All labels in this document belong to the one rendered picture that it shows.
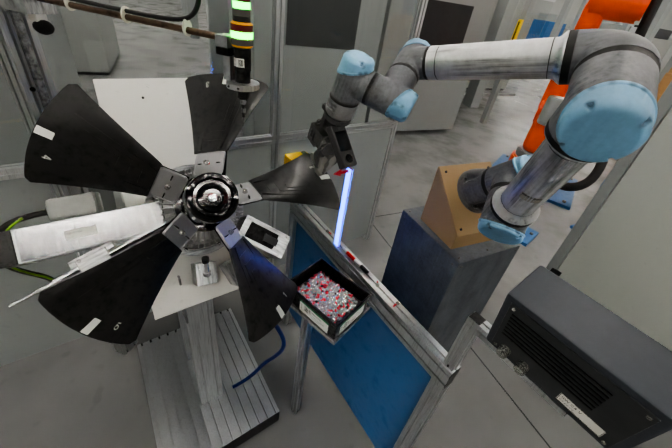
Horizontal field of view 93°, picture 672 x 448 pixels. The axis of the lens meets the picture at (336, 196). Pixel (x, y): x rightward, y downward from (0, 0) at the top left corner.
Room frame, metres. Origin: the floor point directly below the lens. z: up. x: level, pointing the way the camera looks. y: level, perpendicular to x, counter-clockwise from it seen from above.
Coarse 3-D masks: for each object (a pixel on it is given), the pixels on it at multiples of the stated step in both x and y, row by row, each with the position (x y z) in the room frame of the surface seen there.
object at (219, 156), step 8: (208, 152) 0.72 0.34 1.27; (216, 152) 0.72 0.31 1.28; (224, 152) 0.71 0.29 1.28; (200, 160) 0.71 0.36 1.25; (208, 160) 0.71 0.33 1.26; (216, 160) 0.70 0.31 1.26; (224, 160) 0.70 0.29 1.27; (200, 168) 0.69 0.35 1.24; (208, 168) 0.69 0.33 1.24; (216, 168) 0.68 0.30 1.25
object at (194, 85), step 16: (192, 80) 0.87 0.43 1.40; (256, 80) 0.89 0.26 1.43; (192, 96) 0.84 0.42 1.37; (208, 96) 0.84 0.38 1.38; (224, 96) 0.83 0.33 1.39; (256, 96) 0.84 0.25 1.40; (192, 112) 0.81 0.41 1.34; (208, 112) 0.80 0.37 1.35; (224, 112) 0.79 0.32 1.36; (240, 112) 0.80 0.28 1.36; (192, 128) 0.78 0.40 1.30; (208, 128) 0.77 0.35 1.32; (224, 128) 0.76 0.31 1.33; (240, 128) 0.76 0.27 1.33; (208, 144) 0.73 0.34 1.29; (224, 144) 0.72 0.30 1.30
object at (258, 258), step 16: (240, 240) 0.62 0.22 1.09; (240, 256) 0.57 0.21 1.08; (256, 256) 0.62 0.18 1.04; (240, 272) 0.53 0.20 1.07; (256, 272) 0.57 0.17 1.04; (272, 272) 0.62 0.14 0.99; (240, 288) 0.50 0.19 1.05; (256, 288) 0.53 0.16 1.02; (272, 288) 0.57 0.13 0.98; (288, 288) 0.61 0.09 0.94; (256, 304) 0.50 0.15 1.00; (272, 304) 0.53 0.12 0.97; (288, 304) 0.57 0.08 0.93; (256, 320) 0.47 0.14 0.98; (272, 320) 0.50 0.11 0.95; (256, 336) 0.45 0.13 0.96
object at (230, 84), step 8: (216, 40) 0.70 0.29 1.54; (224, 40) 0.69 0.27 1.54; (216, 48) 0.69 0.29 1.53; (224, 48) 0.69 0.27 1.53; (232, 48) 0.70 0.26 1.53; (224, 56) 0.70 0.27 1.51; (232, 56) 0.70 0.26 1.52; (224, 64) 0.70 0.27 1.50; (232, 64) 0.70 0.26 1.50; (224, 72) 0.70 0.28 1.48; (232, 72) 0.70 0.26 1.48; (232, 80) 0.70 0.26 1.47; (232, 88) 0.67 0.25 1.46; (240, 88) 0.67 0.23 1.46; (248, 88) 0.67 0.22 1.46; (256, 88) 0.69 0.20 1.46
